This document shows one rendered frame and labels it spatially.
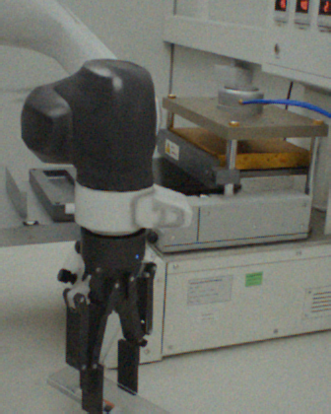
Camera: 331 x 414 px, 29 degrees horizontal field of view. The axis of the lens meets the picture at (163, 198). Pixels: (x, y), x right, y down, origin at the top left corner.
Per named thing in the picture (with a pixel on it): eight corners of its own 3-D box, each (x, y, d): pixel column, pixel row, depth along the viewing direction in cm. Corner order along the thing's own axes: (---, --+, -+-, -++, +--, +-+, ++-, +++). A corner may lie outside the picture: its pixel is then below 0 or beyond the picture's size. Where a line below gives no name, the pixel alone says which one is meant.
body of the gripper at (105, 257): (115, 209, 79) (114, 278, 82) (63, 226, 73) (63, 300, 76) (163, 225, 75) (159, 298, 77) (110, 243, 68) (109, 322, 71)
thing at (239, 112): (271, 141, 131) (278, 76, 127) (369, 184, 103) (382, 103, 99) (159, 145, 122) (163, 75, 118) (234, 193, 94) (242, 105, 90)
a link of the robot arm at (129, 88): (74, 151, 84) (6, 163, 78) (74, 48, 80) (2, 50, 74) (171, 183, 72) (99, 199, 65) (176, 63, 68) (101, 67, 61)
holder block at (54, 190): (120, 177, 117) (120, 164, 116) (159, 213, 99) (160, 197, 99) (29, 182, 111) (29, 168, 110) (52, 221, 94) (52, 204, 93)
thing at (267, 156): (249, 146, 125) (254, 97, 122) (314, 177, 106) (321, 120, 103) (166, 149, 119) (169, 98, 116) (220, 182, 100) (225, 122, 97)
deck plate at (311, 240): (301, 178, 141) (302, 174, 141) (413, 235, 110) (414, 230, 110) (98, 191, 124) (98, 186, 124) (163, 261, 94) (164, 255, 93)
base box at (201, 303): (293, 252, 146) (301, 179, 140) (407, 333, 113) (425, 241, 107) (57, 278, 126) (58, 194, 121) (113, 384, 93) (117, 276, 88)
